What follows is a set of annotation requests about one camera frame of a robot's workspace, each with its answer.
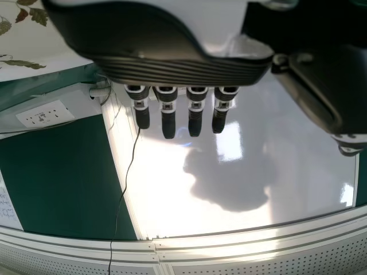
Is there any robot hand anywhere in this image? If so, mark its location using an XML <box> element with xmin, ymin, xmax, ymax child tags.
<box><xmin>41</xmin><ymin>0</ymin><xmax>367</xmax><ymax>157</ymax></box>

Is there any plate with brown leaf pattern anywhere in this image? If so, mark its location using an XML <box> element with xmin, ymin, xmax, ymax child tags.
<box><xmin>0</xmin><ymin>0</ymin><xmax>100</xmax><ymax>83</ymax></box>

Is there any white corrugated conduit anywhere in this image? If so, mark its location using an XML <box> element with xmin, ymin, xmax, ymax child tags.
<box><xmin>88</xmin><ymin>85</ymin><xmax>112</xmax><ymax>100</ymax></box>

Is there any white double socket strip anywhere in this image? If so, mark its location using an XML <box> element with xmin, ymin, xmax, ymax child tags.
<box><xmin>15</xmin><ymin>99</ymin><xmax>76</xmax><ymax>129</ymax></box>

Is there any whiteboard with handwriting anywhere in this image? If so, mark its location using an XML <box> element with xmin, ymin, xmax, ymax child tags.
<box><xmin>0</xmin><ymin>168</ymin><xmax>24</xmax><ymax>231</ymax></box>

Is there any thin black adapter cable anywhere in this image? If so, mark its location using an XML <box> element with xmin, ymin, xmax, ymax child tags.
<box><xmin>108</xmin><ymin>127</ymin><xmax>141</xmax><ymax>275</ymax></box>

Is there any perforated white cable duct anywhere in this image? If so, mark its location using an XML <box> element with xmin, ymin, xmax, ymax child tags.
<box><xmin>151</xmin><ymin>205</ymin><xmax>367</xmax><ymax>275</ymax></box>
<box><xmin>0</xmin><ymin>223</ymin><xmax>161</xmax><ymax>275</ymax></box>

